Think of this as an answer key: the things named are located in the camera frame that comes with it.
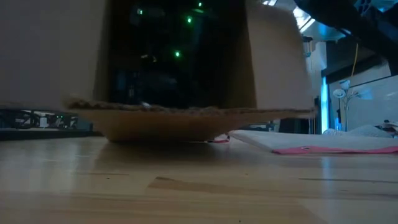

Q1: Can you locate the brown cardboard box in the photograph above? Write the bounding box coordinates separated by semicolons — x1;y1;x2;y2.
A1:
0;0;315;144

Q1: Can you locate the pink-edged mesh zip pouch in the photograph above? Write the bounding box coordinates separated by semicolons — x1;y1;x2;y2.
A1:
206;129;398;156

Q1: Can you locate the white floor lamp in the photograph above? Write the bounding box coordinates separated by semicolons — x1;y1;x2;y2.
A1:
332;79;371;131

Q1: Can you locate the wooden background workbench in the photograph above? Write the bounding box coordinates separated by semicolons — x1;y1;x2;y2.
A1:
0;107;94;141

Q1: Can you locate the yellow cable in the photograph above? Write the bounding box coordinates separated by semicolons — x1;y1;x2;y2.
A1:
351;43;359;78

